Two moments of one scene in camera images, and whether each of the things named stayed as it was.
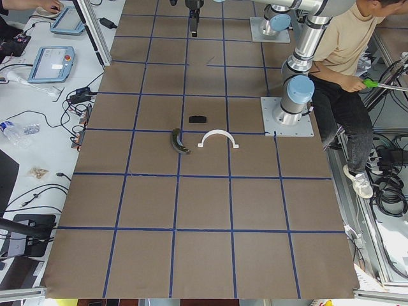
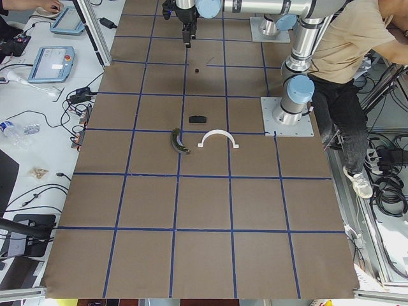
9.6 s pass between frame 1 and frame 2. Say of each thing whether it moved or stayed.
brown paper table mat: stayed
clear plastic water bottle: stayed
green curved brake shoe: stayed
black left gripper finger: moved
